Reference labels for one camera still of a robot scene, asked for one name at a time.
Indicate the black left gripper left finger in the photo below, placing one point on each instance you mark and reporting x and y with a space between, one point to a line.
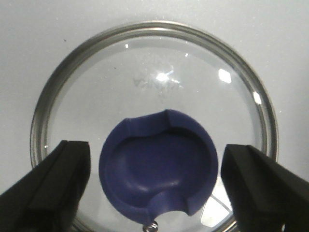
47 198

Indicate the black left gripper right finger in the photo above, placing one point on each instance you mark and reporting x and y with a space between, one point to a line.
265 197

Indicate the glass lid blue knob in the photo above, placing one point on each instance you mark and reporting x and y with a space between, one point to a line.
157 102

